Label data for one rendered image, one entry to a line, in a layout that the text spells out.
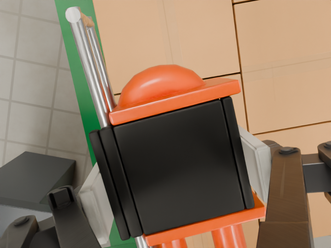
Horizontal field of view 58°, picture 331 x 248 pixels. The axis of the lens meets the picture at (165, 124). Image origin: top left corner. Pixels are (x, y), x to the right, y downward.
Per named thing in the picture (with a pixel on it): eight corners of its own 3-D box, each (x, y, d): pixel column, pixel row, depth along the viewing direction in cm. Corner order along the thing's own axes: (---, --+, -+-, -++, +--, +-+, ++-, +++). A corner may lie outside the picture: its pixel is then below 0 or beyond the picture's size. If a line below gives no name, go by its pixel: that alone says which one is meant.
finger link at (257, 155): (254, 149, 14) (270, 145, 14) (223, 122, 21) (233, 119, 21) (265, 205, 15) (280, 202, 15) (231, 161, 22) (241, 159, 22)
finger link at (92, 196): (108, 243, 15) (93, 247, 15) (121, 188, 22) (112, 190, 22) (91, 189, 14) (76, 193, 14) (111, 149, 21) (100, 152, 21)
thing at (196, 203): (244, 185, 23) (268, 217, 18) (148, 209, 23) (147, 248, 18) (219, 76, 21) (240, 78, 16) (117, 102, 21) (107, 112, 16)
